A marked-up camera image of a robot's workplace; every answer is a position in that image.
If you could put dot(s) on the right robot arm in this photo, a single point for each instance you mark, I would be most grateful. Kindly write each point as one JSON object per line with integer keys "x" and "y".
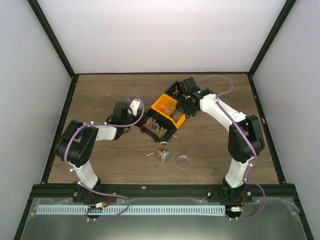
{"x": 245, "y": 138}

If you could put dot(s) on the black bin with lollipops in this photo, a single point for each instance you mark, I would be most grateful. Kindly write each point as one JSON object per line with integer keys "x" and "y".
{"x": 168, "y": 91}

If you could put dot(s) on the clear round lid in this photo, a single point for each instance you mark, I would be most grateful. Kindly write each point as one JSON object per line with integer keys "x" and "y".
{"x": 183, "y": 161}

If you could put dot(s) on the black front mounting rail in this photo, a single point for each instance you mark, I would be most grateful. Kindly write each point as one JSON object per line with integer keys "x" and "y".
{"x": 212, "y": 193}

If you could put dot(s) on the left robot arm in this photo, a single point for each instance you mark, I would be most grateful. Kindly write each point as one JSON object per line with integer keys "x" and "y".
{"x": 76, "y": 144}

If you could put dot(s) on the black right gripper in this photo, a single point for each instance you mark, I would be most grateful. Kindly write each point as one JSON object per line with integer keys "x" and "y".
{"x": 179, "y": 106}

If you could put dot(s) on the pile of star gummies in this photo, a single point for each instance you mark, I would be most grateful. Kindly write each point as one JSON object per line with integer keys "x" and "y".
{"x": 166, "y": 108}

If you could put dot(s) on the brown slotted plastic scoop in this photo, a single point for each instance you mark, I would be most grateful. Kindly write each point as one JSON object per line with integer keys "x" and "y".
{"x": 176, "y": 115}

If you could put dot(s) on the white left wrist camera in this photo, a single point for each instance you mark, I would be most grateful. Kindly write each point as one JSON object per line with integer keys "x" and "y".
{"x": 134, "y": 107}

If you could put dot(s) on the clear plastic cup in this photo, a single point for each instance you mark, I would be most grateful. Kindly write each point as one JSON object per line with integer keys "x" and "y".
{"x": 163, "y": 151}

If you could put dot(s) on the black bin with gummy candies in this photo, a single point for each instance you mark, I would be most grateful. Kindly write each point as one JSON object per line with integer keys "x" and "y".
{"x": 162, "y": 121}

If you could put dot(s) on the pile of pastel gummies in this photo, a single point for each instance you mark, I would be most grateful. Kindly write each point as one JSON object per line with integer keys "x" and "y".
{"x": 153, "y": 126}

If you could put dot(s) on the yellow bin with star candies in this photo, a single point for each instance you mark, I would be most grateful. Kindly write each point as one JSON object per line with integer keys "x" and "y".
{"x": 164, "y": 98}

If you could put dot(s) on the light blue slotted cable duct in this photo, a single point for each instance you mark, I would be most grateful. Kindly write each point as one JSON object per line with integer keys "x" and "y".
{"x": 135, "y": 210}

